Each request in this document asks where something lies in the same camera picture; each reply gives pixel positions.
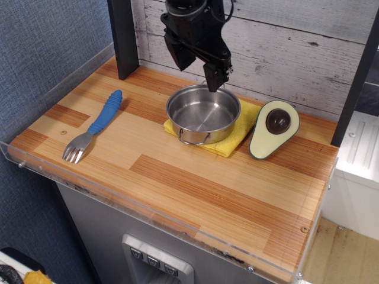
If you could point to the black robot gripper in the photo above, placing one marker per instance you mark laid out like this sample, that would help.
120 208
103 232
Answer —
194 32

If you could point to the toy avocado half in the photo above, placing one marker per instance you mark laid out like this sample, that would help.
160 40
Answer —
276 123

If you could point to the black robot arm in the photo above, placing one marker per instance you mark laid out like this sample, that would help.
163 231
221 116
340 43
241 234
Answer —
193 31

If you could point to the silver metal pan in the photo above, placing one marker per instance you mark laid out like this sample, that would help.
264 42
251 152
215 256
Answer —
200 117

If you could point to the yellow folded cloth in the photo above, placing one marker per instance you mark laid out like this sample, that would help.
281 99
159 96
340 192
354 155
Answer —
243 125

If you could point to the clear acrylic table guard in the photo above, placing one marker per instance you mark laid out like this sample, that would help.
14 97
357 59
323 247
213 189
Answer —
34 216

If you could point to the grey toy fridge cabinet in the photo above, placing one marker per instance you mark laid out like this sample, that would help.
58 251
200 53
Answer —
186 241

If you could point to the white ridged side counter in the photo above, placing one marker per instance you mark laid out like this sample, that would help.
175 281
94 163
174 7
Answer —
351 199

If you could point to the yellow object at corner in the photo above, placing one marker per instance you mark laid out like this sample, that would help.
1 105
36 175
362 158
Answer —
36 277

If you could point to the black left vertical post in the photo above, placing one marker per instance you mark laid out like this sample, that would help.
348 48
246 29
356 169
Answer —
124 37

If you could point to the black vertical post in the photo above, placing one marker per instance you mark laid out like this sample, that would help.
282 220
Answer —
124 37
357 84

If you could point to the blue handled metal fork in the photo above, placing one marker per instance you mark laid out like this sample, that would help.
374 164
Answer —
76 148

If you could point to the black right vertical post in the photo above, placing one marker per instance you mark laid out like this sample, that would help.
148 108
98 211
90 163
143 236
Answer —
357 84

